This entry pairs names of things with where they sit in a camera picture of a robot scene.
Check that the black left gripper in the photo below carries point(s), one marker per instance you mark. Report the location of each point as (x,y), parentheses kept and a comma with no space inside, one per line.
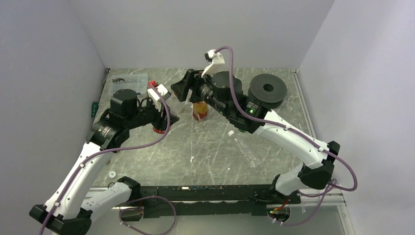
(164,122)

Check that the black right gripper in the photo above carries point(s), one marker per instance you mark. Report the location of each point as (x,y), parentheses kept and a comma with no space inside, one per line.
(192,80)

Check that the clear bottle red label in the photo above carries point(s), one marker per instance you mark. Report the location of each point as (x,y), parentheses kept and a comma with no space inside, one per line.
(161,131)

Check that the gold red tea bottle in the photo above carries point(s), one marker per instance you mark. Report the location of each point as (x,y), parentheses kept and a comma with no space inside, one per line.
(199,110)

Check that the white tea bottle cap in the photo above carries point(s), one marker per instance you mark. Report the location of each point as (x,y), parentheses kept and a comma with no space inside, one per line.
(112,174)

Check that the clear bottle white cap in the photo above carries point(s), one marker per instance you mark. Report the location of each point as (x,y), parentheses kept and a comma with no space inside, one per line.
(244,147)

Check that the ribbed coffee latte bottle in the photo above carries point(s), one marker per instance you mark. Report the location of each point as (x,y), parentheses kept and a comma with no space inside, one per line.
(180,106)

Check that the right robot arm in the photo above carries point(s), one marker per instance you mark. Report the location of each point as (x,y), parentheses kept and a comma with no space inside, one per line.
(254,112)

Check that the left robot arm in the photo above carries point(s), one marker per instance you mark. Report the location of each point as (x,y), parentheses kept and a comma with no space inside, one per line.
(68,211)

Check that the clear plastic organizer box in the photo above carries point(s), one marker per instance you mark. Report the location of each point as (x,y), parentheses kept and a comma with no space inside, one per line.
(136,82)

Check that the claw hammer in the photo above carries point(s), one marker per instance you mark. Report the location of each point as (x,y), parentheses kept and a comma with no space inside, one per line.
(117,80)

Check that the black spool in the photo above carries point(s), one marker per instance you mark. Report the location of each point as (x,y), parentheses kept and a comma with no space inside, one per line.
(269,89)

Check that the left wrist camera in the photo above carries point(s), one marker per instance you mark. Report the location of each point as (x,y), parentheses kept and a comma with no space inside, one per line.
(158,92)

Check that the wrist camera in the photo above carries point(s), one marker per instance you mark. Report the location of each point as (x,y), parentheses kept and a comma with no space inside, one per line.
(216,63)
(158,92)

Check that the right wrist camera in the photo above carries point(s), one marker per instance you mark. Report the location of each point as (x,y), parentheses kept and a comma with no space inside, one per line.
(216,63)

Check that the green handle screwdriver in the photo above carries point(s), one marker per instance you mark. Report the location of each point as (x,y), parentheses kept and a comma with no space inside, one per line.
(94,109)

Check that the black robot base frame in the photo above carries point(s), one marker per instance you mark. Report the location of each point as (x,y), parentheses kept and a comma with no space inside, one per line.
(256,200)

